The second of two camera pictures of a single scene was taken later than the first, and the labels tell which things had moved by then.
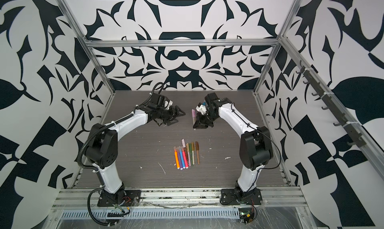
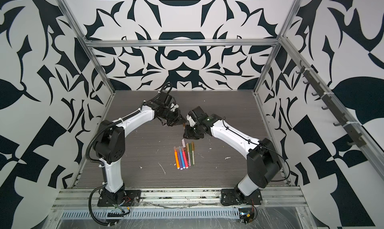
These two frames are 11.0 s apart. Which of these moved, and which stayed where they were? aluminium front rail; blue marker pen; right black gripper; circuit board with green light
Moved: right black gripper
Stayed: blue marker pen; circuit board with green light; aluminium front rail
